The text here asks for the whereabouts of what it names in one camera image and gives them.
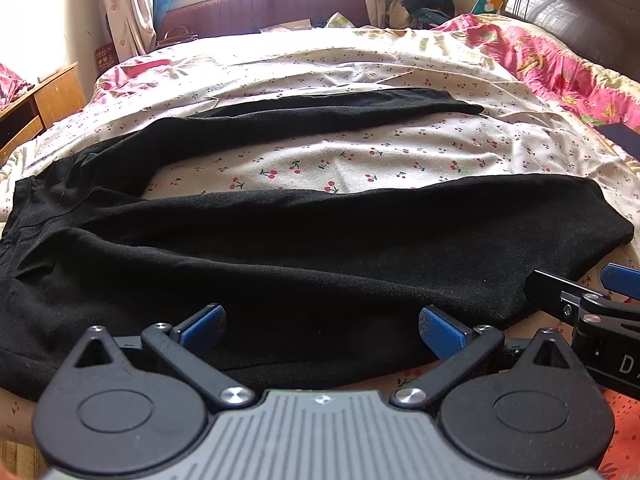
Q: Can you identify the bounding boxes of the black pants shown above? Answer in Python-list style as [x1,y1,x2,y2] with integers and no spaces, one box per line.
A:
[1,88,634,400]

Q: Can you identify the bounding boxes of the black phone on bed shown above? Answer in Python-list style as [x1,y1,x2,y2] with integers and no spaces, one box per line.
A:
[596,122,640,159]

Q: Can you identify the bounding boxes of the cherry print bed sheet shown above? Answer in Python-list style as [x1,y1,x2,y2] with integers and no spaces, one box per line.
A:
[0,27,640,480]

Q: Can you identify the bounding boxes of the pink floral quilt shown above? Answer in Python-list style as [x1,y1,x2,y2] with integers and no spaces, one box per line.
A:
[91,14,639,131]

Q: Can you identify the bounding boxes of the dark wooden headboard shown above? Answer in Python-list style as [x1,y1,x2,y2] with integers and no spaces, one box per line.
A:
[502,0,640,80]

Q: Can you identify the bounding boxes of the colourful bag by headboard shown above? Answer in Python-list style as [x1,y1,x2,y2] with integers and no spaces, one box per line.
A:
[471,0,506,14]

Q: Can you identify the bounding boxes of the wooden side cabinet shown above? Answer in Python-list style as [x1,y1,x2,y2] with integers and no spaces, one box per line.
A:
[0,63,87,165]

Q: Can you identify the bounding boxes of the dark clothes pile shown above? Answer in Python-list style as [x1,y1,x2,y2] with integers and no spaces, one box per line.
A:
[388,0,456,29]

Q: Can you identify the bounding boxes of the pink cloth over television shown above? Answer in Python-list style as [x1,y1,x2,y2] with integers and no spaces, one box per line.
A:
[0,64,32,110]

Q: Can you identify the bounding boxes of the brown handbag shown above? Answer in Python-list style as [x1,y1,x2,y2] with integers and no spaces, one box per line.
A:
[156,25,198,49]

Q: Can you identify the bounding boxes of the blue bag by window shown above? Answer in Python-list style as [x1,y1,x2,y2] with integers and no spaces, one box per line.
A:
[153,0,174,32]

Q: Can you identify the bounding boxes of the maroon padded window bench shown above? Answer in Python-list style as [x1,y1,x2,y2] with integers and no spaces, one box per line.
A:
[157,0,369,40]

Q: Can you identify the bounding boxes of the left beige curtain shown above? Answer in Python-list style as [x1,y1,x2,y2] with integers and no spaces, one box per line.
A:
[103,0,156,62]

